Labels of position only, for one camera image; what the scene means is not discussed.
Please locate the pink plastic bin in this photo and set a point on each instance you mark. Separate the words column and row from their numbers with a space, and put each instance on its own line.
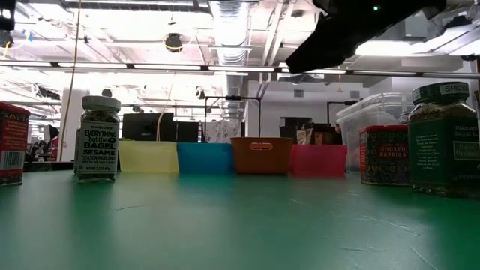
column 318, row 161

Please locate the pink cube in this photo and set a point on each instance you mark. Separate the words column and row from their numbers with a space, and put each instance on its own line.
column 384, row 157
column 13, row 142

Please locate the green table mat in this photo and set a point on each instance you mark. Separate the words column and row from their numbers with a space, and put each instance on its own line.
column 240, row 225

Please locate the clear plastic storage box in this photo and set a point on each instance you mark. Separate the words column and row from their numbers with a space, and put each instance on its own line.
column 352, row 142

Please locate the orange plastic bin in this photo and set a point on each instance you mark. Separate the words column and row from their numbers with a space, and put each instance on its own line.
column 262, row 161

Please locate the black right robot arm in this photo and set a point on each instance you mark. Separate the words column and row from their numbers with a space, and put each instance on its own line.
column 348, row 33

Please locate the black monitor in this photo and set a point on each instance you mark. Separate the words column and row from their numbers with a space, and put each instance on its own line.
column 150, row 127

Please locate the yellow-green plastic bin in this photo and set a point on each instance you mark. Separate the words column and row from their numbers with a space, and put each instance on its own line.
column 148, row 157

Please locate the silver ventilation duct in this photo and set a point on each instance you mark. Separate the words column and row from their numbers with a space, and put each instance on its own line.
column 230, row 30

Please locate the white-lid bagel seasoning jar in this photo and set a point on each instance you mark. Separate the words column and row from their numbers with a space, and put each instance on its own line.
column 97, row 150

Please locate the black ceiling camera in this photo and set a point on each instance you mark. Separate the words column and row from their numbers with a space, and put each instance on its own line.
column 173, row 42

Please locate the teal blue plastic bin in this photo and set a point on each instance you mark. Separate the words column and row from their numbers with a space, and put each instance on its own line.
column 204, row 159

